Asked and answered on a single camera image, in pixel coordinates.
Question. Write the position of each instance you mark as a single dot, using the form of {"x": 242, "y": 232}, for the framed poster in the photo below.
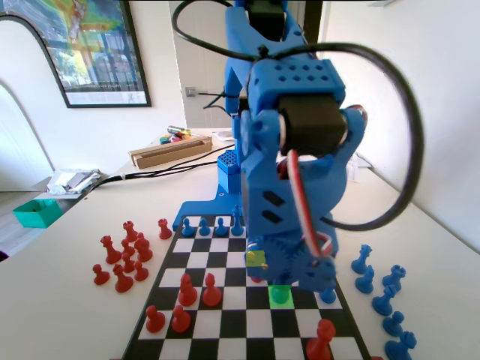
{"x": 97, "y": 56}

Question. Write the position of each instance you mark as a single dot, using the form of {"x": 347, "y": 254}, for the long cardboard box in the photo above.
{"x": 168, "y": 153}

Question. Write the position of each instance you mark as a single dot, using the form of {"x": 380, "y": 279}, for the blue queen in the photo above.
{"x": 361, "y": 260}

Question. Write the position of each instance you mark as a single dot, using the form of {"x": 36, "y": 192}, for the red king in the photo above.
{"x": 319, "y": 341}

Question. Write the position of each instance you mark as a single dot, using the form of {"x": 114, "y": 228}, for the red queen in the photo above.
{"x": 110, "y": 253}

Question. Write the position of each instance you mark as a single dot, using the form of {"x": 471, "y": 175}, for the black white chessboard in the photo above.
{"x": 232, "y": 326}

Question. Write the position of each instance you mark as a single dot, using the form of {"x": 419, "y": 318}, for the blue knight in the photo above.
{"x": 365, "y": 281}

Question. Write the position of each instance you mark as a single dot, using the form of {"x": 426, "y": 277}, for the red rook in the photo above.
{"x": 164, "y": 229}
{"x": 130, "y": 230}

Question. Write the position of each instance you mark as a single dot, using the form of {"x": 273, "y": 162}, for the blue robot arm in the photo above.
{"x": 262, "y": 37}

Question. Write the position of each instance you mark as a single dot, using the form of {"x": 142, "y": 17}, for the white arched panel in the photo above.
{"x": 22, "y": 75}

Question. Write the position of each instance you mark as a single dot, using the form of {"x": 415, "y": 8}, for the blue king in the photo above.
{"x": 236, "y": 225}

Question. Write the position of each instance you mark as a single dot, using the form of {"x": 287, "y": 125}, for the papers and plastic bag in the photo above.
{"x": 354, "y": 176}

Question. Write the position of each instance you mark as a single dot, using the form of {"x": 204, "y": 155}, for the green plastic bin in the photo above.
{"x": 35, "y": 219}

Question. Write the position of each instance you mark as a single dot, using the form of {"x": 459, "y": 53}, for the blue pawn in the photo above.
{"x": 220, "y": 227}
{"x": 328, "y": 297}
{"x": 393, "y": 324}
{"x": 186, "y": 228}
{"x": 203, "y": 227}

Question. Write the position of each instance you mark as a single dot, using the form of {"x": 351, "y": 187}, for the silver foil packaging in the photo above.
{"x": 75, "y": 180}

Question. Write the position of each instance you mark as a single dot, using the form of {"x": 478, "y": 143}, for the coloured markers bundle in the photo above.
{"x": 176, "y": 137}

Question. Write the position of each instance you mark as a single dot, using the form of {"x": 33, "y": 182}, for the blue arm base plate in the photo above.
{"x": 198, "y": 210}

